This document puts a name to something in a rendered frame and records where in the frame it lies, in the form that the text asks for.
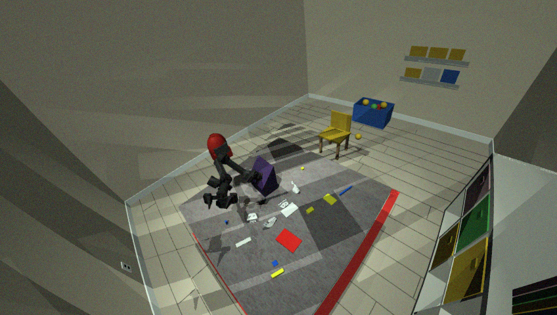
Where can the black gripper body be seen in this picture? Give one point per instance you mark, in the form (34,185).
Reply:
(221,195)

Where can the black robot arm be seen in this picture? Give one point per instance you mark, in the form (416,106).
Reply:
(225,179)

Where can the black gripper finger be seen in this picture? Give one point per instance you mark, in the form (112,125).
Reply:
(208,201)
(230,201)

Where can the pale grey flat bar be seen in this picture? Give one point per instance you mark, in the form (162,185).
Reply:
(243,242)

